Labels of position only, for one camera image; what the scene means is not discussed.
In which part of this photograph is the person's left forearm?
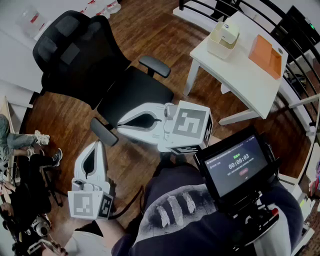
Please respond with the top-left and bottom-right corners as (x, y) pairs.
(64, 219), (126, 256)

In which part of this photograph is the white table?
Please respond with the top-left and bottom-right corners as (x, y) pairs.
(183, 11), (291, 126)

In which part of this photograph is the black monitor screen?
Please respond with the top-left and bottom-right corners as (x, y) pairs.
(194, 126), (280, 201)

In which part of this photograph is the white desk frame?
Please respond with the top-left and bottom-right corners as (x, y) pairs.
(276, 74), (320, 137)

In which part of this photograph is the black chest mount rig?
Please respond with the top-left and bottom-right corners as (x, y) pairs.
(219, 191), (281, 256)

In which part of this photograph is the black office chair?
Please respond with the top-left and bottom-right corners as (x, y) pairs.
(32, 9), (175, 148)

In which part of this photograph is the clear plastic container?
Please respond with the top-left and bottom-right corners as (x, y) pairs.
(17, 5), (48, 39)

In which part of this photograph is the person's dark feather-print shirt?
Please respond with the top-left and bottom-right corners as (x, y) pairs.
(111, 161), (305, 256)

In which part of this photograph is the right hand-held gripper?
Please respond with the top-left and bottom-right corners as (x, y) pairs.
(116, 99), (214, 156)

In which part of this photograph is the black device with green light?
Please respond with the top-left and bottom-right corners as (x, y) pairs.
(271, 5), (320, 52)

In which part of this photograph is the black cable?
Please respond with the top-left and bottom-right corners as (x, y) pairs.
(109, 185), (145, 221)

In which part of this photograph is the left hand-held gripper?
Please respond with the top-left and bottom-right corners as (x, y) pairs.
(67, 139), (115, 221)

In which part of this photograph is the cream storage container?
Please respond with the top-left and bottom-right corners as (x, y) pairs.
(206, 21), (241, 60)

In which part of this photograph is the small white carton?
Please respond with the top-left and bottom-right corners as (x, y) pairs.
(219, 19), (241, 49)

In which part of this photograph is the orange box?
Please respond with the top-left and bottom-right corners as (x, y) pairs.
(248, 34), (290, 81)

